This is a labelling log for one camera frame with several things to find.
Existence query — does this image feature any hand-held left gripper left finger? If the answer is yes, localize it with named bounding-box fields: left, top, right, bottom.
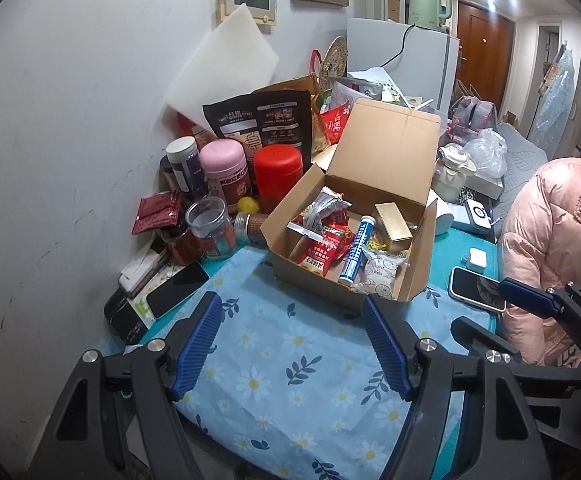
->
left=30, top=291, right=224, bottom=480

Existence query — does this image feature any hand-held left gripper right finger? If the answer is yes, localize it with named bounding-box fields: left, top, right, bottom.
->
left=362, top=296, right=551, bottom=480

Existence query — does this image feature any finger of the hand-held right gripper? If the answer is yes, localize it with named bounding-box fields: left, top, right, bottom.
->
left=449, top=316, right=581, bottom=386
left=498, top=276, right=581, bottom=343

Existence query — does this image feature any white patterned snack packet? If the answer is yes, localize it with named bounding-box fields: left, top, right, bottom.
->
left=358, top=249, right=409, bottom=295

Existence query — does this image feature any blue white tube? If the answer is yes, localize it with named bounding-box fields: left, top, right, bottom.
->
left=338, top=215, right=377, bottom=285

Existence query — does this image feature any red white-print snack packet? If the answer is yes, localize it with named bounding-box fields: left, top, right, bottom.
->
left=298, top=237, right=341, bottom=278

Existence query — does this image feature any gold box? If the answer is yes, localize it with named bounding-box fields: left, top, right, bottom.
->
left=375, top=202, right=414, bottom=256

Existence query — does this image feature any silver foil snack packet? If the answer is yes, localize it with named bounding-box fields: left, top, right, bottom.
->
left=288, top=186, right=351, bottom=241

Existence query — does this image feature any dark red snack packet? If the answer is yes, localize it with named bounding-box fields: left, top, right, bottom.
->
left=327, top=189, right=354, bottom=226

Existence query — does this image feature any brown cardboard box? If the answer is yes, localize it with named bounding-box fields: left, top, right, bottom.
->
left=260, top=97, right=442, bottom=303

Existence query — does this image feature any phone with white case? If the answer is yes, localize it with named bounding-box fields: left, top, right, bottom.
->
left=448, top=266, right=507, bottom=313

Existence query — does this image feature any black phone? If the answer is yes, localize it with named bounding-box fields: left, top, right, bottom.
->
left=145, top=262, right=210, bottom=318

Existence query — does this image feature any white charger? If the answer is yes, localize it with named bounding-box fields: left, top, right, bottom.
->
left=463, top=246, right=489, bottom=275

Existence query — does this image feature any green white tissue pack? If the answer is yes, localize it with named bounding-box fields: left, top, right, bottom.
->
left=128, top=265, right=191, bottom=328

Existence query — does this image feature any person in pink jacket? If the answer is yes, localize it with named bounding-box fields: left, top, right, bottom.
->
left=498, top=145, right=581, bottom=368

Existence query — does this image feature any black box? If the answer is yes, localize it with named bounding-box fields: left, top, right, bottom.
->
left=104, top=287, right=150, bottom=346

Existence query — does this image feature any blue floral tablecloth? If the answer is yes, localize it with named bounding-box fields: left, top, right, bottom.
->
left=90, top=247, right=471, bottom=480

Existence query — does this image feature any white notebook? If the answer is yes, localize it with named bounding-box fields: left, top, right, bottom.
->
left=119, top=245, right=171, bottom=296

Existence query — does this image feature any white round-dial device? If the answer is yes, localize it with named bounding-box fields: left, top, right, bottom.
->
left=458, top=199, right=494, bottom=233

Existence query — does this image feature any red-filled glass jar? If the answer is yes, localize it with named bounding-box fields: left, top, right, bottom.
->
left=163, top=225, right=204, bottom=266

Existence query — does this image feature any clear jar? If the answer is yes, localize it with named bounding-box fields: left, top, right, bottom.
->
left=185, top=196, right=236, bottom=261

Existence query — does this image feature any white box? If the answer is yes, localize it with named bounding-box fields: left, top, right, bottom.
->
left=463, top=170, right=505, bottom=201

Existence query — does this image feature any dark red sachet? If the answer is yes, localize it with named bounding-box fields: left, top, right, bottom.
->
left=131, top=207, right=178, bottom=235
left=138, top=191, right=181, bottom=216

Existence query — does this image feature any brown cylinder tin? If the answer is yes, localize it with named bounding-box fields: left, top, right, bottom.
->
left=233, top=211, right=271, bottom=246

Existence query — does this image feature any grey leaf-pattern cushion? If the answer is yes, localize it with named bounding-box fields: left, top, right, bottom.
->
left=493, top=122, right=551, bottom=221

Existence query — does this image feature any clear plastic bag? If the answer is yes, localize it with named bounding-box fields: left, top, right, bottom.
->
left=463, top=127, right=509, bottom=178

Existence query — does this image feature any pink canister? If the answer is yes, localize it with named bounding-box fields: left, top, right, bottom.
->
left=199, top=140, right=248, bottom=213

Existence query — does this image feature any dark jar with white lid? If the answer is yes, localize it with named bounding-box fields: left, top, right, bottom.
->
left=165, top=136, right=208, bottom=198

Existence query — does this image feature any red canister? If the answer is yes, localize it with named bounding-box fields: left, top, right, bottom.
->
left=254, top=144, right=304, bottom=213

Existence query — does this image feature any grey floral bag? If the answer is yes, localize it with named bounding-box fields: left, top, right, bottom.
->
left=448, top=95, right=500, bottom=136

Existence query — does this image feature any plastic garment cover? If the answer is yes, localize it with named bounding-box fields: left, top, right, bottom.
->
left=529, top=45, right=579, bottom=143

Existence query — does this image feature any red printed packet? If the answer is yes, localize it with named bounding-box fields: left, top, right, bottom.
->
left=321, top=102, right=354, bottom=148

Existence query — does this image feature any black printed coffee bag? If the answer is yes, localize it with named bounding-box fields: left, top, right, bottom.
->
left=202, top=89, right=314, bottom=168

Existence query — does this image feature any brown wooden door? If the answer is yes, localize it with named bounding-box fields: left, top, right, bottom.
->
left=455, top=0, right=516, bottom=111

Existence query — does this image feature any white fridge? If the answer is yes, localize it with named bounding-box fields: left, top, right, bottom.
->
left=347, top=16, right=461, bottom=116

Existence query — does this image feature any white green printed packet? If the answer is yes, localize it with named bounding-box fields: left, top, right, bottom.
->
left=343, top=72, right=401, bottom=106

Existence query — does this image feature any orange paper bag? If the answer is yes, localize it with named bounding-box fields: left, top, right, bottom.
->
left=253, top=72, right=321, bottom=106

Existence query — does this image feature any white cutting board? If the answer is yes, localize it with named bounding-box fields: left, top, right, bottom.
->
left=164, top=2, right=280, bottom=133

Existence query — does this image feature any woven basket tray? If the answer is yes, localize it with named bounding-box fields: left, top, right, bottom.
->
left=319, top=35, right=349, bottom=81

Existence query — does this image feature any green electric kettle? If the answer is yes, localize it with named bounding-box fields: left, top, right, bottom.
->
left=408, top=0, right=454, bottom=31

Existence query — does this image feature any black cable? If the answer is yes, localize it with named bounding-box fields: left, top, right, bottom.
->
left=371, top=22, right=421, bottom=68

